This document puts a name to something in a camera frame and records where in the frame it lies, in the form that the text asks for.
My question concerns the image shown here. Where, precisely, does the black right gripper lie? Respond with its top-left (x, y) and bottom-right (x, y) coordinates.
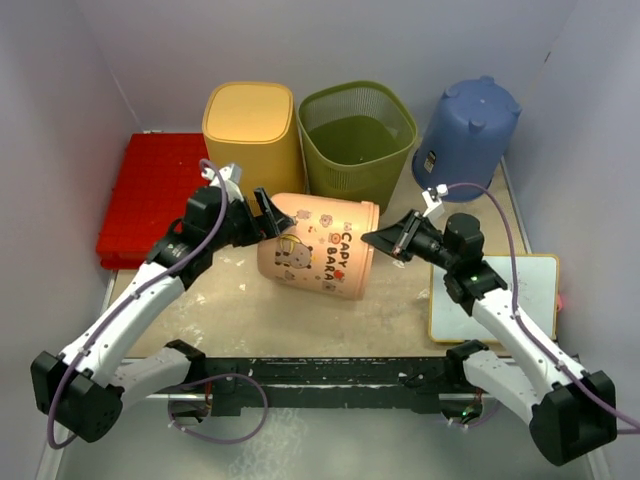
top-left (360, 211), bottom-right (454, 271)

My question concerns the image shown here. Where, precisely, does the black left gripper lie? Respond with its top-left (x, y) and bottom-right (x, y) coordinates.
top-left (208, 188), bottom-right (295, 253)

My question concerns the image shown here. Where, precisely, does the pink bin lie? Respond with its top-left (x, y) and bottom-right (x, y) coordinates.
top-left (257, 193), bottom-right (380, 300)

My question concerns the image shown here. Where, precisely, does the yellow ribbed waste basket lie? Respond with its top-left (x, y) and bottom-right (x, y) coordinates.
top-left (202, 82), bottom-right (306, 197)

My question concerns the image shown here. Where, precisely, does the olive green ribbed bin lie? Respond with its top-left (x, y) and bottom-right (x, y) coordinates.
top-left (298, 80), bottom-right (417, 212)

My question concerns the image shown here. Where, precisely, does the blue plastic bucket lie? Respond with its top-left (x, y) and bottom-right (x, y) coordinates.
top-left (411, 75), bottom-right (522, 203)

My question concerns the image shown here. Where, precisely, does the red plastic tray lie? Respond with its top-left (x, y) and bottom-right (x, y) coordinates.
top-left (96, 133), bottom-right (207, 270)

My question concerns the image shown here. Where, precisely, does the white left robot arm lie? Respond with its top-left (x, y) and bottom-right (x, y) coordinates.
top-left (30, 186), bottom-right (295, 450)

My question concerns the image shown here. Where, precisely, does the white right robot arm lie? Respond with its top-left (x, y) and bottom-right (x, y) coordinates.
top-left (361, 210), bottom-right (617, 466)

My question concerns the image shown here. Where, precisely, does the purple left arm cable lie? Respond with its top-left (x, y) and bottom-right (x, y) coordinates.
top-left (46, 159), bottom-right (229, 449)

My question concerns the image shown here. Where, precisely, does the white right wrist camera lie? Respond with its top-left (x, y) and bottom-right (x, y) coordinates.
top-left (422, 184), bottom-right (448, 220)

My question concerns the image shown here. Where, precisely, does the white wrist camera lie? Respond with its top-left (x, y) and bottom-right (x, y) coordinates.
top-left (199, 159), bottom-right (244, 202)
top-left (422, 184), bottom-right (448, 220)

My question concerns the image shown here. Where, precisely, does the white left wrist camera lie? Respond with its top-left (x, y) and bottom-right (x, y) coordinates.
top-left (199, 159), bottom-right (244, 202)

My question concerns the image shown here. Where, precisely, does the small whiteboard with orange frame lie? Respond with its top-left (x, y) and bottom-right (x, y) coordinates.
top-left (428, 254), bottom-right (559, 344)

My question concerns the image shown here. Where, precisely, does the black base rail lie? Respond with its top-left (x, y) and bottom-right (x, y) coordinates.
top-left (185, 357), bottom-right (476, 417)

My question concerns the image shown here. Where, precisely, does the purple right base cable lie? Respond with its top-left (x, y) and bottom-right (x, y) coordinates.
top-left (447, 394), bottom-right (501, 431)

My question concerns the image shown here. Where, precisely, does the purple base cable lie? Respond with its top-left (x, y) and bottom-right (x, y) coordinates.
top-left (167, 373), bottom-right (270, 445)
top-left (447, 394), bottom-right (501, 431)

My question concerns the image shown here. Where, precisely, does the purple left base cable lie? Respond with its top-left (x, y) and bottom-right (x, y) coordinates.
top-left (167, 373), bottom-right (270, 445)

